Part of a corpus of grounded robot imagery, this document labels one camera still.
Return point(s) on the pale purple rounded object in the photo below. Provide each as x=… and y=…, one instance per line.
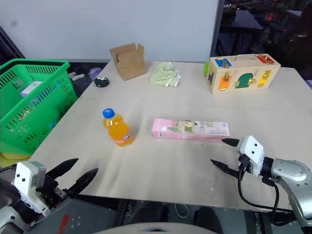
x=94, y=72

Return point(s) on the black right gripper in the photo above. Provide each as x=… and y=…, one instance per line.
x=245, y=167

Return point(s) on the orange soda bottle blue cap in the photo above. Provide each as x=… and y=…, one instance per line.
x=120, y=131

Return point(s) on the open brown cardboard box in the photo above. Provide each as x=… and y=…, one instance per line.
x=132, y=65

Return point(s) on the green plastic basket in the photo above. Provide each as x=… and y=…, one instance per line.
x=36, y=63

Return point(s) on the black round device white buttons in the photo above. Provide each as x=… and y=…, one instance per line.
x=101, y=82

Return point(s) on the small green object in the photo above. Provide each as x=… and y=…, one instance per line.
x=206, y=68

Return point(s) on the small white plastic object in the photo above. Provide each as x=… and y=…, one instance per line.
x=76, y=76

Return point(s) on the grey robot torso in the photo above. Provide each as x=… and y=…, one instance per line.
x=151, y=228

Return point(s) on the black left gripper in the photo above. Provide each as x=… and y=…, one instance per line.
x=50, y=191

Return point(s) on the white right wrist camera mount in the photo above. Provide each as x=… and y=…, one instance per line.
x=253, y=148

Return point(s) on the yellow flat object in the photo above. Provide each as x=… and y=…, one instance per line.
x=9, y=159

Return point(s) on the long pink printed carton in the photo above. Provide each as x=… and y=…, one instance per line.
x=190, y=132

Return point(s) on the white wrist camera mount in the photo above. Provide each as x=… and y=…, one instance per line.
x=24, y=180
x=253, y=148

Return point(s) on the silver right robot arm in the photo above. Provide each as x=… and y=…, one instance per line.
x=292, y=174

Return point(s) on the light green crumpled towel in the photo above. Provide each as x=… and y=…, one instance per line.
x=163, y=74

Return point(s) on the white and purple packet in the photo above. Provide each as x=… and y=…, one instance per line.
x=30, y=88

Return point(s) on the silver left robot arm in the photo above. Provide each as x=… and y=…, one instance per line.
x=7, y=219

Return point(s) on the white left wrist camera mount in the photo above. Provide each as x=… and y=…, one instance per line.
x=24, y=180

